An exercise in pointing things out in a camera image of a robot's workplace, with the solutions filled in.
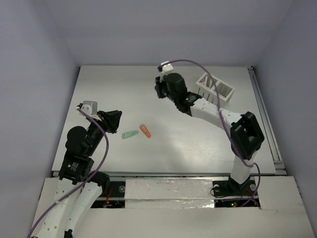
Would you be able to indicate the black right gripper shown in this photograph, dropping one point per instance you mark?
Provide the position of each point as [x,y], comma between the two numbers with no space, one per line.
[159,87]

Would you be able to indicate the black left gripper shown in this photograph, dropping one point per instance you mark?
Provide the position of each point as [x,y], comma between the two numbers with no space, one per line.
[106,120]

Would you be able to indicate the green utility knife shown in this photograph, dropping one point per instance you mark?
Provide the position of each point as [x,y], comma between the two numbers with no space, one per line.
[129,134]

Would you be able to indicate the orange utility knife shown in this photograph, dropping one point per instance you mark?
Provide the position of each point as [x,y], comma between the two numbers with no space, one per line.
[146,132]

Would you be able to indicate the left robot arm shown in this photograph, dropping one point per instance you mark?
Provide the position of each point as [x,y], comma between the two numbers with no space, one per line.
[78,185]

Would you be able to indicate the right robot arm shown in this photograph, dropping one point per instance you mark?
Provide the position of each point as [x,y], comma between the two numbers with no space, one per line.
[243,131]

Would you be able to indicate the white slotted organizer box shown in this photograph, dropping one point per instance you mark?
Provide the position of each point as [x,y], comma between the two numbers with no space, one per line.
[224,90]

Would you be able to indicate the white foam front block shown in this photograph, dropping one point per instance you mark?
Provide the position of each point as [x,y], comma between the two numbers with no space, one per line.
[168,193]

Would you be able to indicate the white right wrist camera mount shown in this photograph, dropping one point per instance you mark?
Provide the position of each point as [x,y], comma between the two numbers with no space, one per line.
[164,69]

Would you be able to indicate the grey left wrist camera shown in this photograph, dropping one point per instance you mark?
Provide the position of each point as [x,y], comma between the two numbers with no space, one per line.
[88,107]

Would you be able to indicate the aluminium side rail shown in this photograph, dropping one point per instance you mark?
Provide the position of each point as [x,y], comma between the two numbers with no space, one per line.
[276,156]

